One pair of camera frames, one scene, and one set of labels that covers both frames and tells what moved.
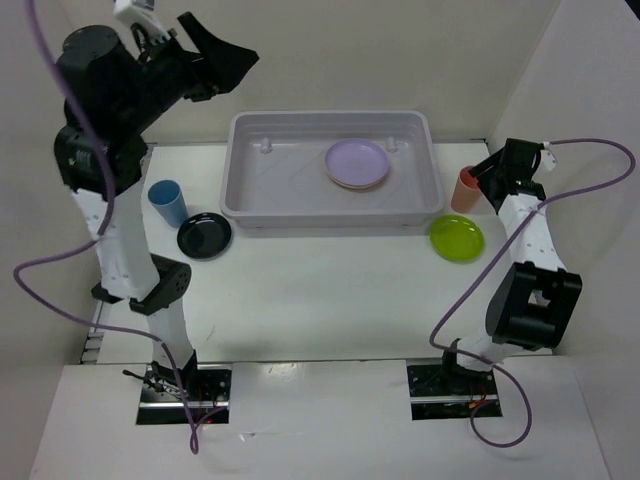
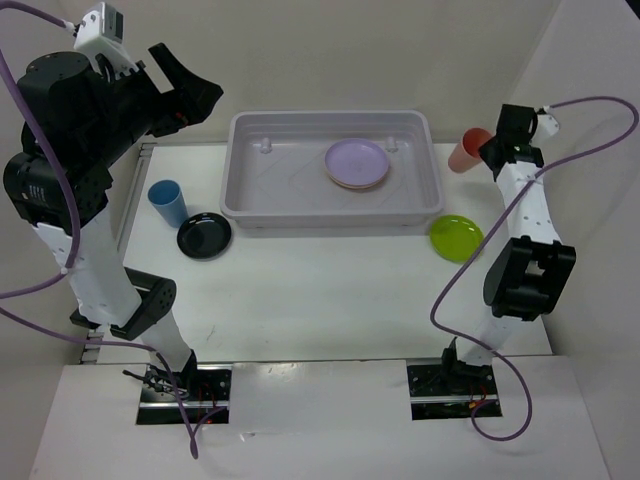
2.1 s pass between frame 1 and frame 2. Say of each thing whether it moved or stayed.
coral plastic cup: moved
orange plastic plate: stayed
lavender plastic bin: stayed
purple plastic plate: stayed
